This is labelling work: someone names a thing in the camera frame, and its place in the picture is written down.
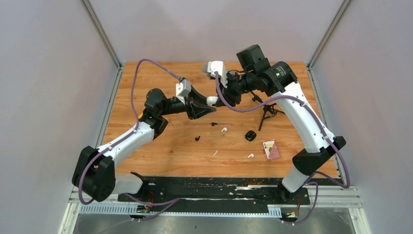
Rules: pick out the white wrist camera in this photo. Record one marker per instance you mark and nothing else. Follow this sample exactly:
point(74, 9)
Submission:
point(217, 69)
point(182, 90)

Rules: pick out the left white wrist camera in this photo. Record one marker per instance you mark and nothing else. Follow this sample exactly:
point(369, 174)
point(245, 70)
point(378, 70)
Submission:
point(182, 90)

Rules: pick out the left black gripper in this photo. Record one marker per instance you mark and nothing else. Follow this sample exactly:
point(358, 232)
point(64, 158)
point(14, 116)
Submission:
point(196, 105)

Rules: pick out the playing card box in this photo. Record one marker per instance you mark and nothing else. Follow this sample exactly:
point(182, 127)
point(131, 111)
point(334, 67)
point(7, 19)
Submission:
point(271, 150)

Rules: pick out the black earbud charging case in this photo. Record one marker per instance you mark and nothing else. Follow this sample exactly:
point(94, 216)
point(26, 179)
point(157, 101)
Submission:
point(250, 135)

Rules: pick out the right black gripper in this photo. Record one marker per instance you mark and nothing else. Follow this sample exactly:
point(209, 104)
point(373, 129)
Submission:
point(232, 99)

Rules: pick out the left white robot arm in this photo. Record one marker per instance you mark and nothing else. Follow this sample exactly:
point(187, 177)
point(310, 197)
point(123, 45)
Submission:
point(95, 170)

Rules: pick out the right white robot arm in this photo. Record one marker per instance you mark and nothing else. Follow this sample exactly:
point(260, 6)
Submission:
point(280, 84)

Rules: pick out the white earbud charging case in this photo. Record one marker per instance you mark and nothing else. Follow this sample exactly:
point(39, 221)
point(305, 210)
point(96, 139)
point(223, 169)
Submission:
point(212, 100)

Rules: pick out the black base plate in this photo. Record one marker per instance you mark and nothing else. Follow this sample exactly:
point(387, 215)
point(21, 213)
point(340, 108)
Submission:
point(217, 194)

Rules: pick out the grey microphone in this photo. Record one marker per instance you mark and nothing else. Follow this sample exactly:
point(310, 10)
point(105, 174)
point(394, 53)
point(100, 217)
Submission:
point(205, 68)

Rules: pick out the slotted cable duct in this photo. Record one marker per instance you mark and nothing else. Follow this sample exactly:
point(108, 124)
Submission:
point(135, 210)

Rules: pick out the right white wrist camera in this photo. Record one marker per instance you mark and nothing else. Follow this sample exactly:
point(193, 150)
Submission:
point(217, 69)

